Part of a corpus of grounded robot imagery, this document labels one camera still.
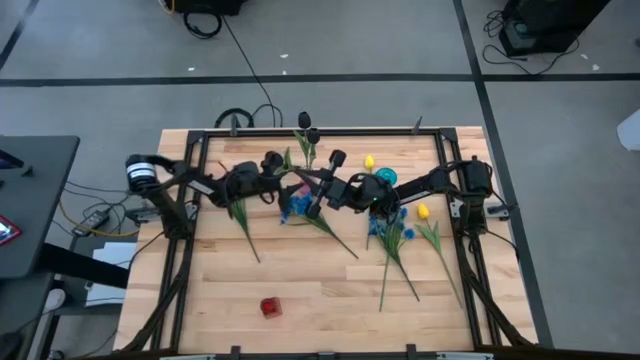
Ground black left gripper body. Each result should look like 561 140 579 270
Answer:
218 159 284 209

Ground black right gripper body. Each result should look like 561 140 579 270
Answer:
321 172 375 212

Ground red glass vase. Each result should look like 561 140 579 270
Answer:
259 296 284 320

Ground teal glass vase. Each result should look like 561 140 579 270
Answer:
374 166 399 187

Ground white paper sheet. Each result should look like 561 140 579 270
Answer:
84 242 139 307

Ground black power adapter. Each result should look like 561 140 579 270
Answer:
73 209 110 237

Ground black box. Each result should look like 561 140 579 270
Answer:
172 0 247 16

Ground black desk leg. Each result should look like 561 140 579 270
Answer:
39 243 130 290

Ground black desk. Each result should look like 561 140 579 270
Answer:
0 134 81 280

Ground dark tablet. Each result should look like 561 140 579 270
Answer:
0 148 25 170

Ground red and white item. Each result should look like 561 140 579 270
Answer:
0 214 23 247

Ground black equipment cart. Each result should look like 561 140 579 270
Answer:
498 0 612 57

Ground white object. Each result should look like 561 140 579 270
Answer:
616 108 640 152

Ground black aluminium table frame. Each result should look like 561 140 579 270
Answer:
114 127 539 360

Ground looped black cable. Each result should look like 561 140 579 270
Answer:
214 103 284 130

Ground long black floor cable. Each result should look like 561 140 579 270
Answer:
219 14 277 129

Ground yellow floor cable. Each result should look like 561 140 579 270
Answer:
58 199 141 239

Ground coiled black cable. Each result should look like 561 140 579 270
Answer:
182 10 224 40

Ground tangled black cables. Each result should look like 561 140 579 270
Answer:
482 9 581 76

